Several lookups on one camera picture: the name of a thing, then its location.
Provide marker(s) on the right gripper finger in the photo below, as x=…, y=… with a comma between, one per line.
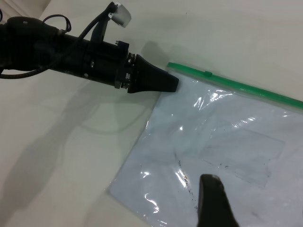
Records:
x=213, y=203

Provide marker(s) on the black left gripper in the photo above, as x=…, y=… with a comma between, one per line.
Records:
x=106, y=63

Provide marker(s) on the green zipper slider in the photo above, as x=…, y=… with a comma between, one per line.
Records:
x=207, y=73

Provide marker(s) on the transparent plastic bag green zipper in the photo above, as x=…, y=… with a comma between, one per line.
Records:
x=213, y=132

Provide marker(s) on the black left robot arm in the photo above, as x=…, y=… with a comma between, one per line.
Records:
x=35, y=42

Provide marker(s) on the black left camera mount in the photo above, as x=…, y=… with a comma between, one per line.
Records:
x=100, y=30

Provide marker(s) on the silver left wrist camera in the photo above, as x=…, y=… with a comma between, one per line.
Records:
x=121, y=14

